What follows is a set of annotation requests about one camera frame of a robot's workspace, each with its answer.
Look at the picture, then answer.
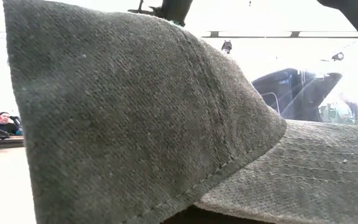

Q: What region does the green baseball cap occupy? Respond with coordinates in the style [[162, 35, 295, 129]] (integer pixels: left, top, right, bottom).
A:
[[2, 0, 358, 224]]

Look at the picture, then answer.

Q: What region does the grey-blue fleece hat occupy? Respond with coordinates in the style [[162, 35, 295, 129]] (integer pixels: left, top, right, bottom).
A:
[[251, 68, 343, 123]]

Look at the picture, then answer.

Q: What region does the person in black top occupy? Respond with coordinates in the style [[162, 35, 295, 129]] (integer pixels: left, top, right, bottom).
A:
[[0, 111, 21, 136]]

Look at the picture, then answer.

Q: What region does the large clear plastic bin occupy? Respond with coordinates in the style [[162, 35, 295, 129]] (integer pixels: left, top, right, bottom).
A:
[[251, 62, 358, 126]]

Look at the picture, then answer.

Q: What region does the black frame bar with lights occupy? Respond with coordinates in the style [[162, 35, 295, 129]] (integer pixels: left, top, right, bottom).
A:
[[201, 30, 358, 39]]

